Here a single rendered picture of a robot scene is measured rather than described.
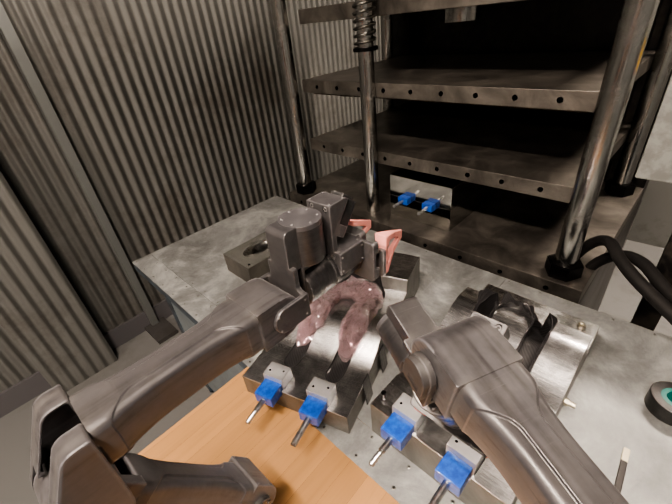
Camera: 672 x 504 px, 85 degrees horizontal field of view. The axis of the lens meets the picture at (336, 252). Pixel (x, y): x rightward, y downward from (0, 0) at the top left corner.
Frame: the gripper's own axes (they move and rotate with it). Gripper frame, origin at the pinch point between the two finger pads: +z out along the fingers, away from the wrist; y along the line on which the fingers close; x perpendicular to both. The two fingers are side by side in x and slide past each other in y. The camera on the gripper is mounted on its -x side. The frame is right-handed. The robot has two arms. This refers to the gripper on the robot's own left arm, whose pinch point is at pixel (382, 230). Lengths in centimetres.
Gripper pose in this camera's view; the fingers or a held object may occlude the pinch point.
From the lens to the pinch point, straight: 62.4
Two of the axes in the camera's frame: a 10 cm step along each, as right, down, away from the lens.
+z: 6.7, -4.4, 6.0
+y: -7.4, -3.0, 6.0
